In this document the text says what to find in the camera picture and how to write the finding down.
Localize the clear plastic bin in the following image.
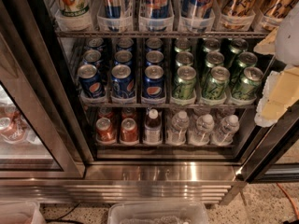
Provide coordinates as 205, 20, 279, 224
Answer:
0, 201, 46, 224
107, 201, 209, 224

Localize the glass fridge door left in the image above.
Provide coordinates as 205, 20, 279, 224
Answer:
0, 1, 84, 178

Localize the green soda can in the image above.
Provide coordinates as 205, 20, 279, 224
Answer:
202, 66, 230, 100
172, 66, 196, 100
231, 67, 263, 101

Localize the green soda can front right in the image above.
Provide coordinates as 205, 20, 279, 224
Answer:
231, 67, 263, 101

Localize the blue pepsi can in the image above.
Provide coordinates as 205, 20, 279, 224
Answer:
143, 65, 164, 99
111, 64, 135, 99
78, 64, 106, 98

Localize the red soda can front left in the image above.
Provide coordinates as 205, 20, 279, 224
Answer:
96, 118, 116, 142

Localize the clear water bottle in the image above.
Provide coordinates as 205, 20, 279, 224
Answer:
211, 115, 239, 147
166, 111, 190, 146
188, 114, 215, 146

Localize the blue Pepsi can front middle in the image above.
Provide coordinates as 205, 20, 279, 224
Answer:
111, 64, 135, 99

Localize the red soda can front right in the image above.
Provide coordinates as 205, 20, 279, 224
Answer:
121, 118, 138, 142

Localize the blue Pepsi can front right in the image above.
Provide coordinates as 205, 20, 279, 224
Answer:
143, 65, 164, 99

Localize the open fridge door right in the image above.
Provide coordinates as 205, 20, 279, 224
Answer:
238, 103, 299, 183

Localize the brown drink bottle white cap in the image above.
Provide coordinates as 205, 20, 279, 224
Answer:
143, 109, 162, 145

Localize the red soda can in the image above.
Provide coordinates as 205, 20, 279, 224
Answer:
96, 118, 116, 142
121, 118, 138, 142

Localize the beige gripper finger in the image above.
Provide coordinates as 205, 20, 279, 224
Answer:
254, 66, 299, 128
253, 28, 278, 55

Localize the blue Pepsi can front left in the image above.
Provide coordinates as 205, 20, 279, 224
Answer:
78, 64, 106, 98

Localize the clear plastic bin centre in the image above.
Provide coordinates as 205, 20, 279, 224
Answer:
107, 201, 209, 224

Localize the green soda can front left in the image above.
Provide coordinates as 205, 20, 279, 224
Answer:
172, 66, 196, 100

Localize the green soda can front middle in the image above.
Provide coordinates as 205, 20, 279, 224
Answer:
202, 66, 230, 100

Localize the Red Bull can right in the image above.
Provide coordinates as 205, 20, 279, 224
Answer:
181, 0, 214, 19

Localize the Red Bull can middle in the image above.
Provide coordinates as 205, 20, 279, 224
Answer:
145, 0, 169, 19

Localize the orange cable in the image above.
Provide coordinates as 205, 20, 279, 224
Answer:
276, 182, 299, 221

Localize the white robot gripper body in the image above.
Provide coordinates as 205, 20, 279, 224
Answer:
275, 3, 299, 66

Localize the clear plastic bin left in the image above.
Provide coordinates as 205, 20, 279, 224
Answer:
0, 201, 46, 224

